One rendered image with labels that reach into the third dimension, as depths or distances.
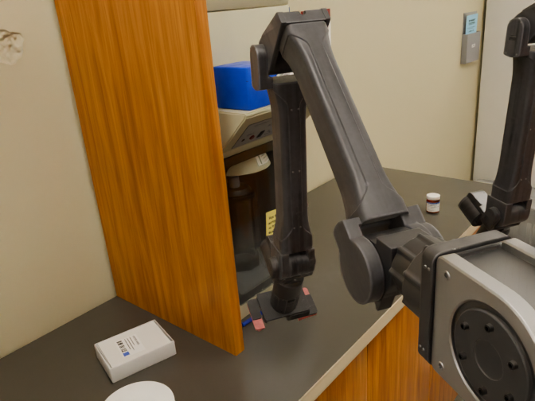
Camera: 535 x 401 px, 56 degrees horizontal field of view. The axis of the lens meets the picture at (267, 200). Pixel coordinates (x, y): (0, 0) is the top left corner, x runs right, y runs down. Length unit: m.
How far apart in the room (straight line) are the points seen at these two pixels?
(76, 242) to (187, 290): 0.38
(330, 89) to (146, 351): 0.82
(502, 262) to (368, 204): 0.19
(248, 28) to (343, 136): 0.64
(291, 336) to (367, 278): 0.76
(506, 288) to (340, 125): 0.32
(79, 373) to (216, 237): 0.47
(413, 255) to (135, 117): 0.83
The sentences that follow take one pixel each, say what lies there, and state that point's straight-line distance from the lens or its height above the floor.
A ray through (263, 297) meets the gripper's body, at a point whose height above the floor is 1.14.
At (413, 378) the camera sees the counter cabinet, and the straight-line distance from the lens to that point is 1.85.
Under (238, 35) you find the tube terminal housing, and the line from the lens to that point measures 1.21.
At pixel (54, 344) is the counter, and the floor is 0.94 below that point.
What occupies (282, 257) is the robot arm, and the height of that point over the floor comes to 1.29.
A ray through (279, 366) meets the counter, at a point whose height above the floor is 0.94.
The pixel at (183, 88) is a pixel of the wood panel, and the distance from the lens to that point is 1.06.
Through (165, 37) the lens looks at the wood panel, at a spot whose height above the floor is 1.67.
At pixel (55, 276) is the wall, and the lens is 1.51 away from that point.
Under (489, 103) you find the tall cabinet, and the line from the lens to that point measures 4.12.
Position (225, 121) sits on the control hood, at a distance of 1.10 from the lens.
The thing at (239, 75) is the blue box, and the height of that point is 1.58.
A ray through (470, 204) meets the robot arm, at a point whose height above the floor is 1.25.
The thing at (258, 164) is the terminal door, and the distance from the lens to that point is 1.27.
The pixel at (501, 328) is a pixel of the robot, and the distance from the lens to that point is 0.42.
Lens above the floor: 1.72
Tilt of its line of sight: 21 degrees down
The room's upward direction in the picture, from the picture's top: 5 degrees counter-clockwise
